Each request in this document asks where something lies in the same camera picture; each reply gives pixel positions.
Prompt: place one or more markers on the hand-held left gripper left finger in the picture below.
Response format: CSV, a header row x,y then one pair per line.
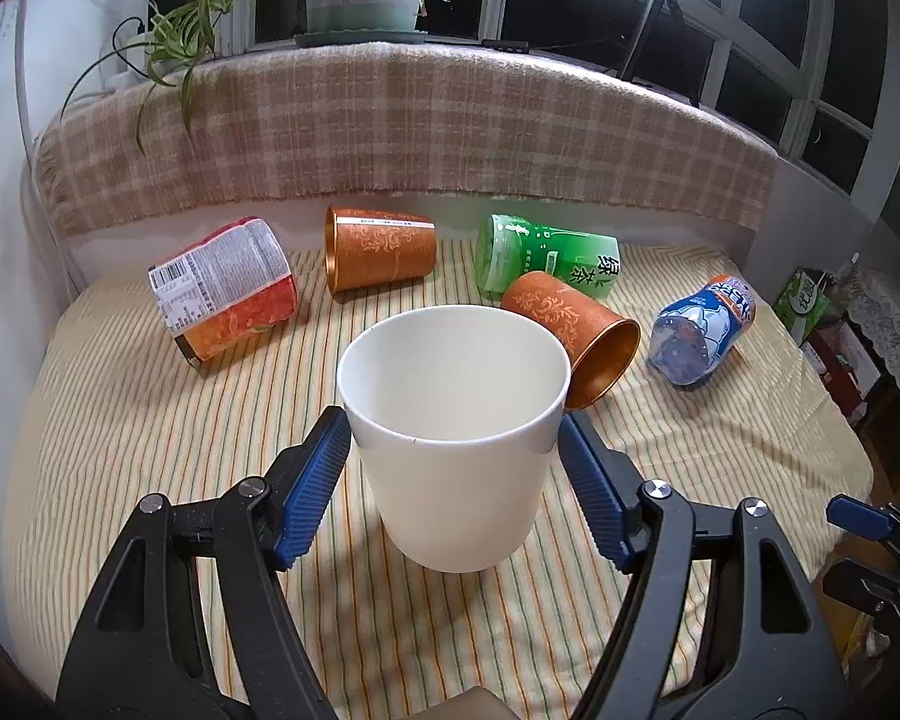
x,y
313,491

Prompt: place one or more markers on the red orange labelled cup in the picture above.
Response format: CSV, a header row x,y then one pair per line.
x,y
225,285

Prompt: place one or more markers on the striped yellow bed sheet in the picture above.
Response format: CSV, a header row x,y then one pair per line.
x,y
157,420

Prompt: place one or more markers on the green cardboard box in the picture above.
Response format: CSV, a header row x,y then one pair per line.
x,y
801,304

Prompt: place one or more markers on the orange patterned cup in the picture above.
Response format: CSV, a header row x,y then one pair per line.
x,y
382,247
562,315

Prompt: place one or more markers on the black remote control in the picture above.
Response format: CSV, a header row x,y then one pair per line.
x,y
506,45

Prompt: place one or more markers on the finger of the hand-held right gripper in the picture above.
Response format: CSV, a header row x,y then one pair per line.
x,y
859,517
859,585

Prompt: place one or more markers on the spider plant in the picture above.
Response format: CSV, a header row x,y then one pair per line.
x,y
187,37

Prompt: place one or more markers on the red box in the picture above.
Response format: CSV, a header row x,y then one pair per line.
x,y
844,371

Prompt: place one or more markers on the white power plug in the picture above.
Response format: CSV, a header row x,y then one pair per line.
x,y
129,52

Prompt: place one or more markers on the blue labelled plastic bottle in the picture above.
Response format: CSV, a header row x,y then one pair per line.
x,y
701,330

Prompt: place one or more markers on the plaid beige blanket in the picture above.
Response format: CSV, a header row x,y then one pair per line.
x,y
420,127

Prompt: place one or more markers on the white cup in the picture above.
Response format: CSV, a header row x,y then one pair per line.
x,y
450,480

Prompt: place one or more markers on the green tea bottle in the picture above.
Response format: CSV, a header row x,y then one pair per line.
x,y
547,255

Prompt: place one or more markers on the white lace cloth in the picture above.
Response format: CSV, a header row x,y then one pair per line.
x,y
896,337

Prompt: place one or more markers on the black tripod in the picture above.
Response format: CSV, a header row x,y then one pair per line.
x,y
649,15

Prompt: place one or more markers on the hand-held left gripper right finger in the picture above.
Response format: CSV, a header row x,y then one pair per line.
x,y
598,495

